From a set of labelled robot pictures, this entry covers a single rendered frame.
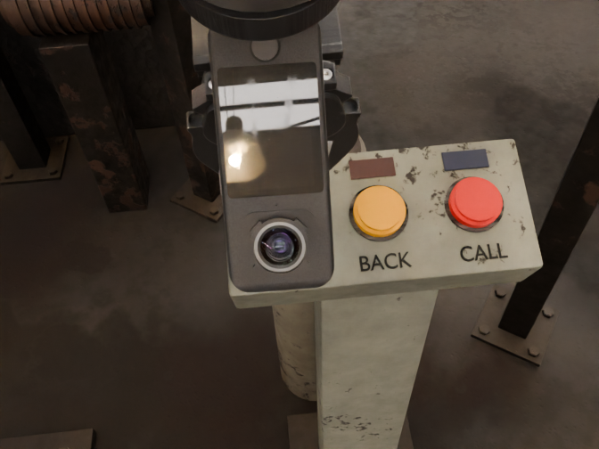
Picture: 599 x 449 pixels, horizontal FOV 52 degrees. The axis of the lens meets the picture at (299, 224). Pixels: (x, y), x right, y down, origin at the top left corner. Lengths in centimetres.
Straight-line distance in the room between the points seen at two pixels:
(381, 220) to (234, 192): 23
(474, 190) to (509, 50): 125
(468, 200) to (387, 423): 37
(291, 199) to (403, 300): 29
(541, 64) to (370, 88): 44
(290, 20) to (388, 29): 151
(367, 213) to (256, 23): 26
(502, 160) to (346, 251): 15
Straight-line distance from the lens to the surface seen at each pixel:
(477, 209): 49
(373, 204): 47
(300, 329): 84
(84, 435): 108
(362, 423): 77
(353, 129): 33
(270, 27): 24
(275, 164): 25
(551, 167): 143
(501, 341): 113
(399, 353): 61
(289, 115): 25
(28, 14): 103
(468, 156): 51
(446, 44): 171
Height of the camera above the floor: 97
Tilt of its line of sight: 51 degrees down
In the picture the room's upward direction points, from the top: 3 degrees counter-clockwise
